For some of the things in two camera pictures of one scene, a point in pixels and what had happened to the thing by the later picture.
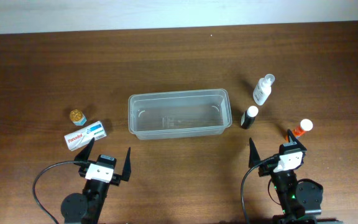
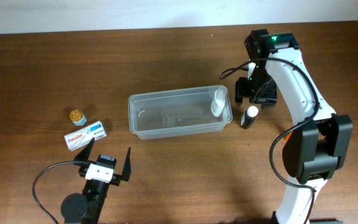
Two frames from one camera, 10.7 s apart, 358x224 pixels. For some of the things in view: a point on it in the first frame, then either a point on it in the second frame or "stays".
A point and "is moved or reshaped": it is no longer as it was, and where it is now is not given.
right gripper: [265, 168] -> [254, 93]
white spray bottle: [263, 89] is moved or reshaped
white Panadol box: [83, 137] stays
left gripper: [117, 178] stays
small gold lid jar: [78, 117] stays
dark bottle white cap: [248, 117] stays
